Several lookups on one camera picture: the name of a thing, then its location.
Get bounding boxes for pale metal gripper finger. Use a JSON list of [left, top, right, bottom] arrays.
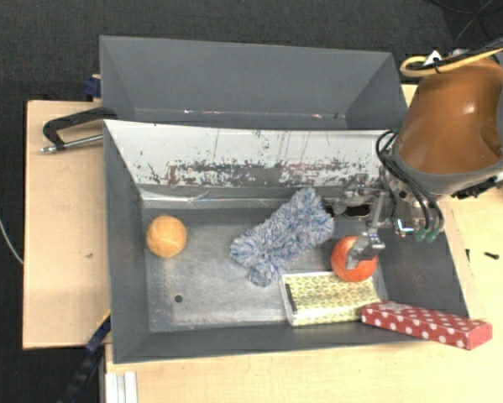
[[323, 187, 379, 217], [344, 231, 387, 271]]

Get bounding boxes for red-orange apple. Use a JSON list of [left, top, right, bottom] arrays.
[[329, 235, 380, 284]]

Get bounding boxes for yellow patterned box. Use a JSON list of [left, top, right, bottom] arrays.
[[279, 270, 382, 328]]

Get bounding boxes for blue and white fluffy cloth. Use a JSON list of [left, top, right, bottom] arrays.
[[228, 186, 336, 288]]

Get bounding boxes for red white-dotted box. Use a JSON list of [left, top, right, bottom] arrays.
[[359, 301, 494, 351]]

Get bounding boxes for grey metal bin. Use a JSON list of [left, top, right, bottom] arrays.
[[98, 34, 473, 365]]

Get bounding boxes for orange ball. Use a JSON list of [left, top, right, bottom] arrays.
[[144, 214, 189, 259]]

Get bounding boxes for pale wood flat board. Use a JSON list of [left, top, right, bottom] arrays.
[[22, 99, 112, 350]]

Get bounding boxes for black cylinder on white bracket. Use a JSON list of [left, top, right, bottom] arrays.
[[450, 170, 503, 200]]

